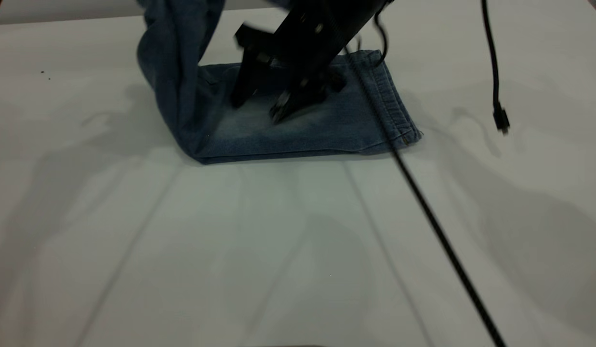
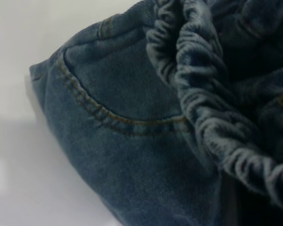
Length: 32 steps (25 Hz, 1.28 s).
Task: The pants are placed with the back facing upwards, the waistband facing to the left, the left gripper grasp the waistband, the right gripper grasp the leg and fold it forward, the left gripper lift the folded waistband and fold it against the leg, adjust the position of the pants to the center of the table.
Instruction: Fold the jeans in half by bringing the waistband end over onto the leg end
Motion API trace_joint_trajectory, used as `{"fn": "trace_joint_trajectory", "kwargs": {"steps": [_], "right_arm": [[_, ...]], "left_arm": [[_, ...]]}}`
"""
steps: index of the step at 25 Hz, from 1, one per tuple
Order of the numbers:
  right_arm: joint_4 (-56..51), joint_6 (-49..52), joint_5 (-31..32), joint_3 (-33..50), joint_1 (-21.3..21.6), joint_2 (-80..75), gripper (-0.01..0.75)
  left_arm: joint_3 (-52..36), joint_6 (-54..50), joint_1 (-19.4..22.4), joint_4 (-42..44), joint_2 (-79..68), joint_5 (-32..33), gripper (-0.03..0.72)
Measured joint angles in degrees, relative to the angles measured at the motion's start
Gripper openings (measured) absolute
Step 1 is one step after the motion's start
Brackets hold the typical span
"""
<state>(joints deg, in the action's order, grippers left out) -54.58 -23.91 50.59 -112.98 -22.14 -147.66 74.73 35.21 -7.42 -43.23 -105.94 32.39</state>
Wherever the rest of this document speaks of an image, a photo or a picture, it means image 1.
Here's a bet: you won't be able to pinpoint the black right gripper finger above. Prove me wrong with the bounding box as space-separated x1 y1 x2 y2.
270 82 328 124
229 48 262 109

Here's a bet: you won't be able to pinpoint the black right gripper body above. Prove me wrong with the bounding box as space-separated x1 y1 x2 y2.
234 23 349 97

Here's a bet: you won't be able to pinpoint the blue denim shorts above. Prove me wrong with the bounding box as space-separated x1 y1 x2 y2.
136 0 423 165

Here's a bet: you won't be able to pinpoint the thin black looped cable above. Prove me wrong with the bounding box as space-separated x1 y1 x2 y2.
373 7 391 66

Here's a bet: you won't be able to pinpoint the black cable with plug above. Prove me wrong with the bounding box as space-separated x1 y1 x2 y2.
481 0 511 135

